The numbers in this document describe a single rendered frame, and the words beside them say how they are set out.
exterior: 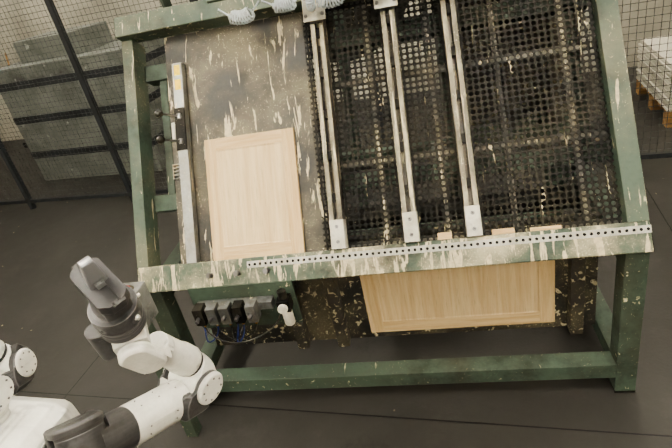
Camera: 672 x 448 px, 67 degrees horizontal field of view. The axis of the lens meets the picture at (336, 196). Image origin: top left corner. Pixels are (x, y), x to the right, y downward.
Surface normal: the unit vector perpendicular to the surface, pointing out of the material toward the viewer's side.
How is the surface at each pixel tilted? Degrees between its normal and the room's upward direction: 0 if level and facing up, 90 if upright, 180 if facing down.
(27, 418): 0
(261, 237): 58
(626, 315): 90
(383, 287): 90
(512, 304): 90
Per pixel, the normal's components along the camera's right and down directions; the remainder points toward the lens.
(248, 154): -0.21, -0.05
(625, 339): -0.12, 0.48
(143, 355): 0.42, 0.68
